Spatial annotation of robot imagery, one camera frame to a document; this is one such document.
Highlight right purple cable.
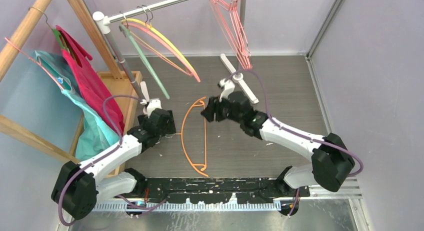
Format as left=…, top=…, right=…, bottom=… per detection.
left=228, top=69, right=365, bottom=218

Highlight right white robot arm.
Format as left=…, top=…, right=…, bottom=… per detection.
left=201, top=91, right=355, bottom=197

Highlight orange plastic hanger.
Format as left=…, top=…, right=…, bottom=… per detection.
left=175, top=96, right=209, bottom=178

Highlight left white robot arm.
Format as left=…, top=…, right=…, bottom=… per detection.
left=51, top=108, right=176, bottom=220

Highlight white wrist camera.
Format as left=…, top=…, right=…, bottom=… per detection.
left=217, top=78, right=235, bottom=102
left=143, top=98, right=162, bottom=118

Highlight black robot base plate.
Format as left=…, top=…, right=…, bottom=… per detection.
left=124, top=168, right=311, bottom=216

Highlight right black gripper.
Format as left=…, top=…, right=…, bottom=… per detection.
left=201, top=93, right=243, bottom=125

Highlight wooden clothes rack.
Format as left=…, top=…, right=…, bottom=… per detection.
left=0, top=0, right=143, bottom=179

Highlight red t-shirt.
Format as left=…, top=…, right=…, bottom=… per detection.
left=56, top=25, right=125, bottom=134

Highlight yellow plastic hanger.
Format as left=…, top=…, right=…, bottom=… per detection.
left=120, top=5, right=196, bottom=76

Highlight pink wire hanger with shirt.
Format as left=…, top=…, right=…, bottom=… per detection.
left=4, top=37, right=75, bottom=92

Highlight silver metal clothes rack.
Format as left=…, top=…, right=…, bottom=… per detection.
left=92, top=0, right=260, bottom=108

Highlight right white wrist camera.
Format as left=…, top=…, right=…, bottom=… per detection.
left=217, top=78, right=235, bottom=102

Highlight teal t-shirt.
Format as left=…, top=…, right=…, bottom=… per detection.
left=34, top=50, right=119, bottom=161

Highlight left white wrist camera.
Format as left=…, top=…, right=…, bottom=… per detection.
left=143, top=98, right=162, bottom=118

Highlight purple cable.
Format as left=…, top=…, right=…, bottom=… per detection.
left=228, top=69, right=365, bottom=218
left=57, top=94, right=149, bottom=227

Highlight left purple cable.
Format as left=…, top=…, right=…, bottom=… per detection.
left=57, top=94, right=149, bottom=227

